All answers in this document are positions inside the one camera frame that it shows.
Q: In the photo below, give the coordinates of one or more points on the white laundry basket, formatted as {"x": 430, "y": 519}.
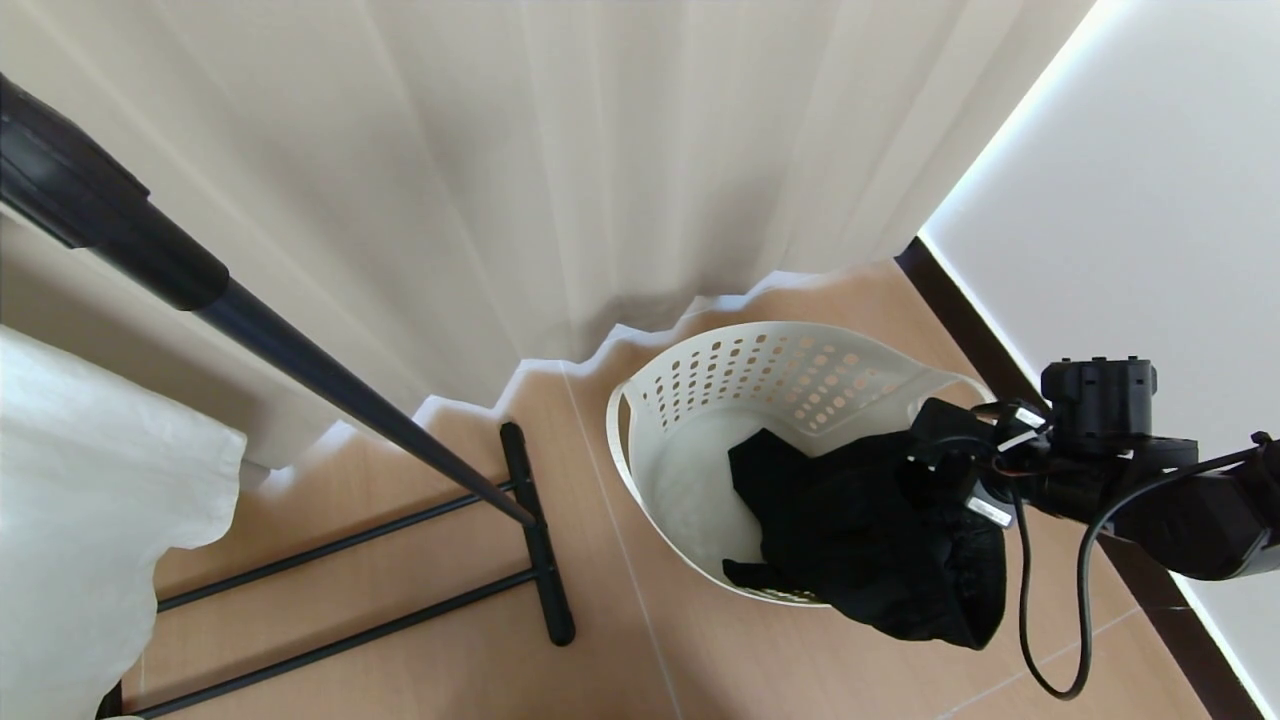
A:
{"x": 680, "y": 480}

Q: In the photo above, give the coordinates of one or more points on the beige curtain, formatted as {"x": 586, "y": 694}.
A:
{"x": 500, "y": 150}

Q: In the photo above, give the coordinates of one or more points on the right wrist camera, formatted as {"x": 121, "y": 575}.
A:
{"x": 950, "y": 420}

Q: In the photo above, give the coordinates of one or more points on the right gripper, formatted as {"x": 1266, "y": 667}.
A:
{"x": 960, "y": 480}

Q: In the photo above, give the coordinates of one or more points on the black garment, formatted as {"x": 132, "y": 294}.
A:
{"x": 860, "y": 540}

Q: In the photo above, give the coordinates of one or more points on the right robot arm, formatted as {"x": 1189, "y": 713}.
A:
{"x": 1200, "y": 520}

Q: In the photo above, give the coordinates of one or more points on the black clothes rack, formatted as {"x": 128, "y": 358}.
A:
{"x": 130, "y": 240}

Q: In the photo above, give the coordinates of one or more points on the white printed t-shirt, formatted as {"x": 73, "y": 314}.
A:
{"x": 80, "y": 520}

